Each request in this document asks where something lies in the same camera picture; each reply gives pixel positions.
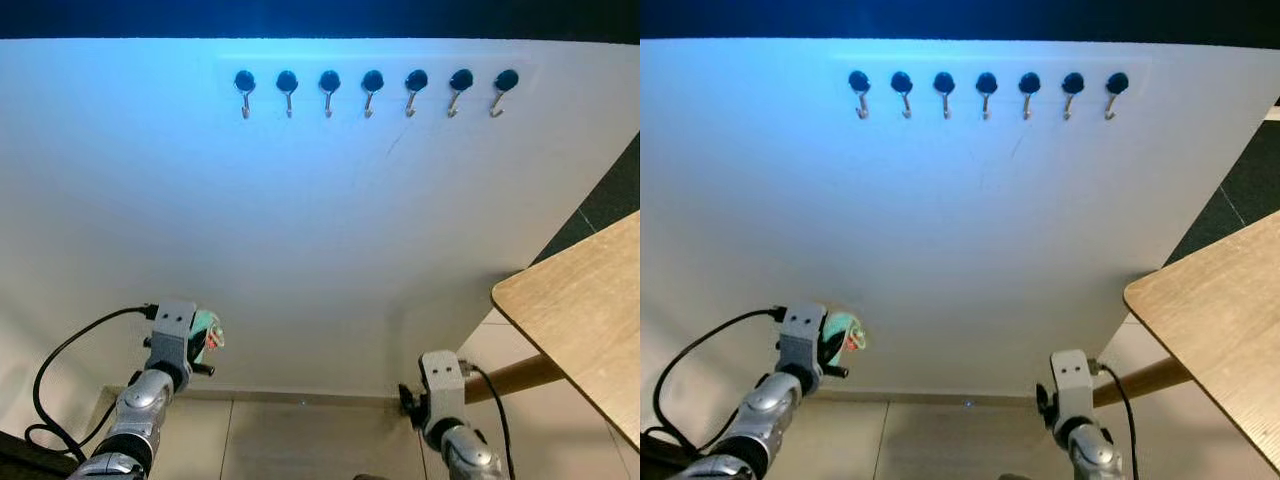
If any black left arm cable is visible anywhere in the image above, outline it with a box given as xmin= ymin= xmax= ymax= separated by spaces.
xmin=652 ymin=308 xmax=791 ymax=453
xmin=25 ymin=305 xmax=161 ymax=461

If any white hook rail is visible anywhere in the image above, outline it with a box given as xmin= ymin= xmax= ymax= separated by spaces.
xmin=830 ymin=58 xmax=1153 ymax=103
xmin=217 ymin=58 xmax=539 ymax=103

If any teal plush keychain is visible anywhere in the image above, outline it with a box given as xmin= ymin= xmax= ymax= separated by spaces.
xmin=192 ymin=310 xmax=227 ymax=364
xmin=824 ymin=311 xmax=868 ymax=363

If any dark blue rug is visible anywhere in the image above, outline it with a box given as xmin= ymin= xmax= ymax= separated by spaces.
xmin=530 ymin=130 xmax=641 ymax=266
xmin=1165 ymin=120 xmax=1280 ymax=266

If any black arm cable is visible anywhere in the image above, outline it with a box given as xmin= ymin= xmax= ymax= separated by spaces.
xmin=652 ymin=308 xmax=791 ymax=453
xmin=25 ymin=305 xmax=161 ymax=461
xmin=465 ymin=362 xmax=517 ymax=480
xmin=1095 ymin=362 xmax=1142 ymax=480

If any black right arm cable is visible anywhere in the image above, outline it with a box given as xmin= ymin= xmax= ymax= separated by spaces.
xmin=1095 ymin=362 xmax=1142 ymax=480
xmin=465 ymin=362 xmax=517 ymax=480

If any light wooden table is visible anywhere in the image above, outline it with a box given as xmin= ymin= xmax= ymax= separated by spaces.
xmin=465 ymin=210 xmax=641 ymax=451
xmin=1092 ymin=210 xmax=1280 ymax=471

